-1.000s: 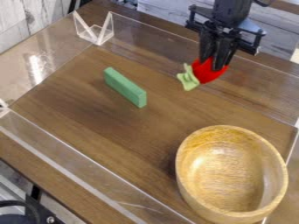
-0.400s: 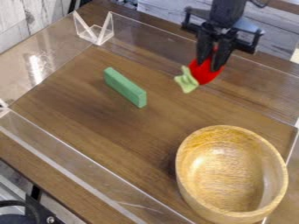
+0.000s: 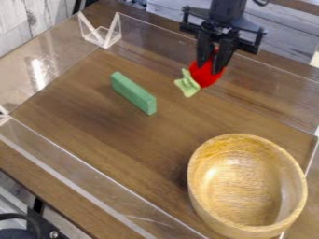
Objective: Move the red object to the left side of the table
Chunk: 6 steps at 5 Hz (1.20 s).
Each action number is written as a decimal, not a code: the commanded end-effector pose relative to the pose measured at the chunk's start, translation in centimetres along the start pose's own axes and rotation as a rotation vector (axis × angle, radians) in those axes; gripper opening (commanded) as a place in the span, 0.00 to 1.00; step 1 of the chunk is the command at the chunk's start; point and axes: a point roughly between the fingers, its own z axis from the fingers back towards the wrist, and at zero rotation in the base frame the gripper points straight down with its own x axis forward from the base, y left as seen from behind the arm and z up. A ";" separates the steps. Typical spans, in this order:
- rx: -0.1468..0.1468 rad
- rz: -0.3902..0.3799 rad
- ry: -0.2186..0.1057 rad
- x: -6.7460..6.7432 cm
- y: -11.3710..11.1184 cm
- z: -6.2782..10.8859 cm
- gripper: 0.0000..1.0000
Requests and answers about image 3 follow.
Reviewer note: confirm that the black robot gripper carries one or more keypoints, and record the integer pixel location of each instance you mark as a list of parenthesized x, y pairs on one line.
[(222, 31)]

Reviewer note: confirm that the red plush strawberry toy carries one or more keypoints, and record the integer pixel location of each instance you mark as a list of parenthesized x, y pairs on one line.
[(198, 77)]

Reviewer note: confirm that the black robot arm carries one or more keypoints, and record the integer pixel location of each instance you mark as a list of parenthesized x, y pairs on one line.
[(222, 31)]

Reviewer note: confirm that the green rectangular block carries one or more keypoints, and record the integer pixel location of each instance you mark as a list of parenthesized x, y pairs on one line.
[(134, 93)]

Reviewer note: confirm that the wooden bowl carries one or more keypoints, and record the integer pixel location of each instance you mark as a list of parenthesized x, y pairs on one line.
[(247, 186)]

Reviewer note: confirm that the clear acrylic table barrier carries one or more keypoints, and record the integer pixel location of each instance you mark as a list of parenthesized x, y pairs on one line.
[(106, 164)]

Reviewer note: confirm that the clear acrylic corner bracket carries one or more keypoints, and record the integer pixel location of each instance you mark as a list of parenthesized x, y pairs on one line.
[(100, 36)]

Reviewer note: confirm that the black clamp with cable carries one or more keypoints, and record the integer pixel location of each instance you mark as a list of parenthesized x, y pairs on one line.
[(39, 227)]

